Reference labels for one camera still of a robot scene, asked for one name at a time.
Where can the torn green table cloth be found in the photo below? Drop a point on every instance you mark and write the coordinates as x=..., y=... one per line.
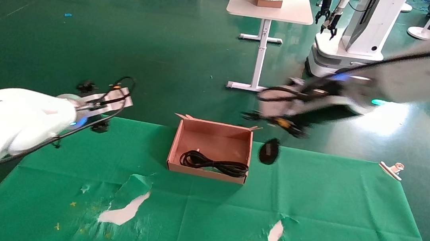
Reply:
x=329, y=212

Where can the silver metal table clip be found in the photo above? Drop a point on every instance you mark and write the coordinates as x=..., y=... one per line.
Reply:
x=391, y=171

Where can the white idle robot arm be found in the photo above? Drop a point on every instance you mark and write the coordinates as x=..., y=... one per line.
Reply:
x=333, y=23
x=324, y=12

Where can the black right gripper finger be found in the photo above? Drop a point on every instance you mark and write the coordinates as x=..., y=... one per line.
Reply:
x=252, y=116
x=291, y=127

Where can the small blue scrap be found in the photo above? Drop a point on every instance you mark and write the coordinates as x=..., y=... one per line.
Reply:
x=68, y=15

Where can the white idle wheeled robot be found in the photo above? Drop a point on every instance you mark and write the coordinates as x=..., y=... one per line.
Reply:
x=364, y=28

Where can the black computer mouse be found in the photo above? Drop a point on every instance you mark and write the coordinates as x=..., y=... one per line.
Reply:
x=269, y=152

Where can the open brown cardboard box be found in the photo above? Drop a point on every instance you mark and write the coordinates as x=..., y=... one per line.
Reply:
x=213, y=136

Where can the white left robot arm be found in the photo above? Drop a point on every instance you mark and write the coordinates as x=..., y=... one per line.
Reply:
x=11, y=123

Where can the white height-adjustable table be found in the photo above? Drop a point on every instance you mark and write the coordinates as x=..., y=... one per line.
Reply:
x=286, y=12

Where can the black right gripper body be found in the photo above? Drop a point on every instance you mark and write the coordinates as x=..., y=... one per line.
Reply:
x=305, y=102

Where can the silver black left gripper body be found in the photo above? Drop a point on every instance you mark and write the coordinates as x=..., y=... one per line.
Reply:
x=107, y=103

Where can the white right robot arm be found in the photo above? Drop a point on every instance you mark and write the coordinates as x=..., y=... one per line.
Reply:
x=423, y=78

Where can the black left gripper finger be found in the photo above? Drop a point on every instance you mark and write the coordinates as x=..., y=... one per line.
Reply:
x=86, y=86
x=100, y=126

